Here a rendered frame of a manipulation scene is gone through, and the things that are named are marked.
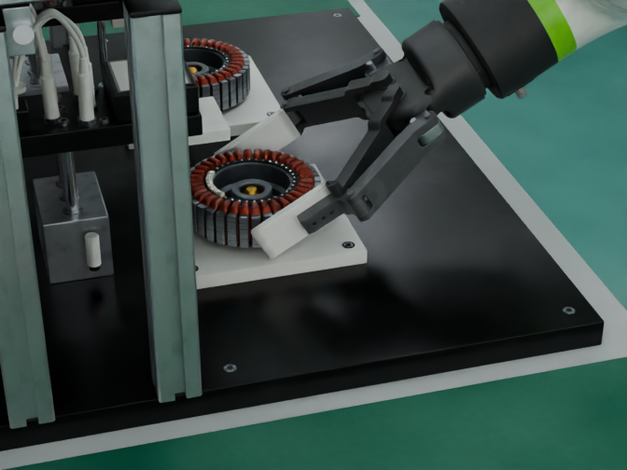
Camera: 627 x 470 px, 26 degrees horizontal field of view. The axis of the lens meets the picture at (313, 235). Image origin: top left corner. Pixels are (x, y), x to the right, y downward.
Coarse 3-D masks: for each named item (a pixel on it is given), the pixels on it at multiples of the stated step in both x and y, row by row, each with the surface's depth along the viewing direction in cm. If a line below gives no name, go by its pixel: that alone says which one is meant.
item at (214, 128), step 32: (32, 96) 104; (64, 96) 104; (96, 96) 104; (128, 96) 99; (192, 96) 100; (32, 128) 99; (64, 128) 99; (96, 128) 99; (128, 128) 100; (192, 128) 101; (224, 128) 103; (64, 160) 101; (64, 192) 103
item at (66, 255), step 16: (80, 176) 108; (48, 192) 106; (80, 192) 106; (96, 192) 106; (48, 208) 104; (64, 208) 104; (80, 208) 104; (96, 208) 104; (48, 224) 102; (64, 224) 102; (80, 224) 103; (96, 224) 103; (48, 240) 103; (64, 240) 103; (80, 240) 103; (48, 256) 103; (64, 256) 104; (80, 256) 104; (48, 272) 104; (64, 272) 104; (80, 272) 105; (96, 272) 105; (112, 272) 106
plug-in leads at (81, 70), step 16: (32, 16) 95; (48, 16) 95; (64, 16) 97; (80, 32) 99; (80, 48) 96; (16, 64) 97; (48, 64) 98; (80, 64) 97; (16, 80) 97; (48, 80) 98; (80, 80) 97; (16, 96) 98; (48, 96) 99; (80, 96) 98; (48, 112) 99; (80, 112) 99
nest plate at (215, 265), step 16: (320, 176) 117; (336, 224) 110; (304, 240) 108; (320, 240) 108; (336, 240) 108; (352, 240) 108; (208, 256) 106; (224, 256) 106; (240, 256) 106; (256, 256) 106; (288, 256) 106; (304, 256) 106; (320, 256) 106; (336, 256) 106; (352, 256) 107; (208, 272) 104; (224, 272) 104; (240, 272) 104; (256, 272) 105; (272, 272) 105; (288, 272) 106
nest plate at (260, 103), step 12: (252, 60) 138; (252, 72) 135; (252, 84) 133; (264, 84) 133; (252, 96) 130; (264, 96) 130; (228, 108) 128; (240, 108) 128; (252, 108) 128; (264, 108) 128; (276, 108) 128; (228, 120) 126; (240, 120) 126; (252, 120) 126; (240, 132) 126; (132, 144) 123
